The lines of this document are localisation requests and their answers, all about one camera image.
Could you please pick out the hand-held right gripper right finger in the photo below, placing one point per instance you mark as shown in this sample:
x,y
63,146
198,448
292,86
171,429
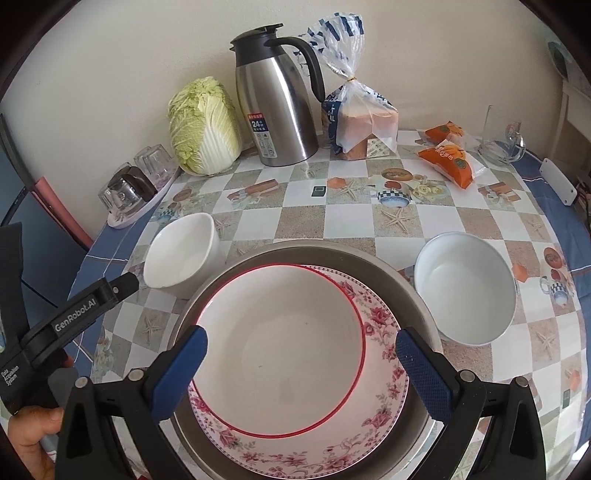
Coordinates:
x,y
425,374

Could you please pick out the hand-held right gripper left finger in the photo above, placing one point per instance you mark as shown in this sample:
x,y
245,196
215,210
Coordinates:
x,y
178,369

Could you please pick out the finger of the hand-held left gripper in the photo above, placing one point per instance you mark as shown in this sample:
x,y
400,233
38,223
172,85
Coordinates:
x,y
117,288

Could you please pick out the pink floral plate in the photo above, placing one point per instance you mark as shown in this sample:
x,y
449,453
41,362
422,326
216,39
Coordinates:
x,y
378,369

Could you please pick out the white square bowl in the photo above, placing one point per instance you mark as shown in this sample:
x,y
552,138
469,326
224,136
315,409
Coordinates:
x,y
180,258

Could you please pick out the large stainless steel basin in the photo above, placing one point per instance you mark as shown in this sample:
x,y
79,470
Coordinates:
x,y
392,286

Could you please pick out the red-rimmed strawberry bowl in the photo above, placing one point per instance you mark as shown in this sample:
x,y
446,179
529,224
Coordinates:
x,y
277,350

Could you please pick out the person's left hand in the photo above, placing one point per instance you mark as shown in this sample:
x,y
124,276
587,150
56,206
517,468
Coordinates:
x,y
27,434

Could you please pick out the white oval tray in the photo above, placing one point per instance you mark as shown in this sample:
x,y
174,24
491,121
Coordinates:
x,y
134,217

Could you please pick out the white round bowl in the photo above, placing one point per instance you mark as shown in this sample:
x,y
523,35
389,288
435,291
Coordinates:
x,y
466,295

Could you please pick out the clear drinking glass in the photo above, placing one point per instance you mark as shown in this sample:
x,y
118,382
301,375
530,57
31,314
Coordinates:
x,y
105,198
159,161
140,162

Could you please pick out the pink board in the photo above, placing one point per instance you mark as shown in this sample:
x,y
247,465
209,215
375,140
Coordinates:
x,y
55,207

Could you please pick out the dark blue cabinet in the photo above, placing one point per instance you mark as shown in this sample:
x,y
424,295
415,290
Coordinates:
x,y
14,184

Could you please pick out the napa cabbage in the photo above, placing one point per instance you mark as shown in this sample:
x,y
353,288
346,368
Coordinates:
x,y
203,129

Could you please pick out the small dark green sticker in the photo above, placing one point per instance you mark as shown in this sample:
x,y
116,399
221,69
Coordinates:
x,y
318,191

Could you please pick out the orange snack packet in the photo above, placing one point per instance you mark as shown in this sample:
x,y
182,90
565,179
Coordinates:
x,y
450,159
443,133

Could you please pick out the clear glass cup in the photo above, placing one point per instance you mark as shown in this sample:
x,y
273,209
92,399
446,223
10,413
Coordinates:
x,y
501,152

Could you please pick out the white power strip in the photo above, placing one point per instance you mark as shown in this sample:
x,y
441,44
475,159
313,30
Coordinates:
x,y
556,180

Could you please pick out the stainless steel thermos jug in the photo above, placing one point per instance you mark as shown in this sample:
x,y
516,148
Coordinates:
x,y
277,101

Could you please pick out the bagged sliced bread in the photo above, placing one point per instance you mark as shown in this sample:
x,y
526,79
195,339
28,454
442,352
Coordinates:
x,y
364,124

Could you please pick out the white wooden furniture frame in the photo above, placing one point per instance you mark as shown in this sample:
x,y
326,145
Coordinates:
x,y
565,106

